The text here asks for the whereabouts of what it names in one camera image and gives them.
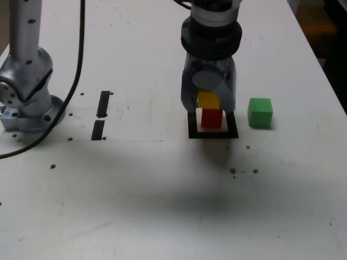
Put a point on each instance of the black tape square outline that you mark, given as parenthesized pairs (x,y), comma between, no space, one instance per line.
(212,135)

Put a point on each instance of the red cube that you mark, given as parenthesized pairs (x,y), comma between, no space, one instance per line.
(211,118)

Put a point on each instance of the black tape strip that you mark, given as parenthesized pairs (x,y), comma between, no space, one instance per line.
(104,100)

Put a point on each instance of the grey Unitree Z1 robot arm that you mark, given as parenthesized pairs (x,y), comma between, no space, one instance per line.
(27,67)

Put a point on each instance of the yellow cube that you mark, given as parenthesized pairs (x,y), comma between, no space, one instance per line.
(208,100)

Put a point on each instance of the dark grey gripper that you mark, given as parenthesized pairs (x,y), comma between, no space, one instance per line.
(214,63)

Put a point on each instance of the green cube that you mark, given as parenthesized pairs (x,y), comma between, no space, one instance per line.
(259,113)

